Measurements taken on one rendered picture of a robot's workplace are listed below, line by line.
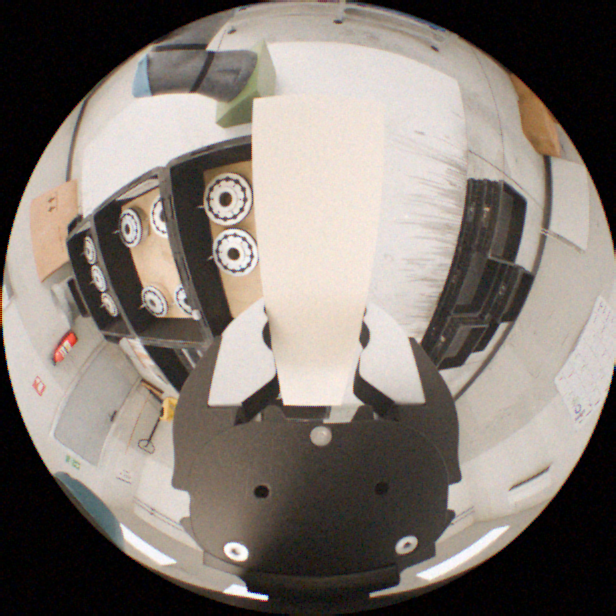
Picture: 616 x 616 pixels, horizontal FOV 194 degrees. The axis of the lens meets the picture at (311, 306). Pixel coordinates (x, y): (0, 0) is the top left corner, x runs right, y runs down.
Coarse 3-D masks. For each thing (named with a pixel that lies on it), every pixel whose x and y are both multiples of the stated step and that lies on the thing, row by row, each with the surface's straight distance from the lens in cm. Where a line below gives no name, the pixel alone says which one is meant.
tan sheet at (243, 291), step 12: (216, 168) 43; (228, 168) 41; (240, 168) 40; (252, 168) 40; (252, 180) 39; (228, 204) 41; (252, 216) 39; (216, 228) 43; (228, 228) 41; (252, 228) 39; (228, 276) 45; (240, 276) 43; (252, 276) 42; (228, 288) 46; (240, 288) 45; (252, 288) 44; (228, 300) 48; (240, 300) 47; (252, 300) 46; (240, 312) 49
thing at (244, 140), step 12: (216, 144) 32; (228, 144) 31; (240, 144) 30; (180, 156) 36; (192, 156) 34; (168, 168) 37; (168, 180) 36; (168, 192) 36; (168, 204) 36; (180, 240) 36; (180, 252) 36; (192, 276) 37; (192, 288) 38; (204, 312) 40; (204, 324) 42
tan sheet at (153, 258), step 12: (156, 192) 53; (132, 204) 60; (144, 204) 56; (156, 240) 54; (132, 252) 64; (144, 252) 59; (156, 252) 55; (168, 252) 52; (144, 264) 61; (156, 264) 57; (168, 264) 54; (144, 276) 63; (156, 276) 59; (168, 276) 55; (168, 288) 58; (168, 312) 64; (180, 312) 60
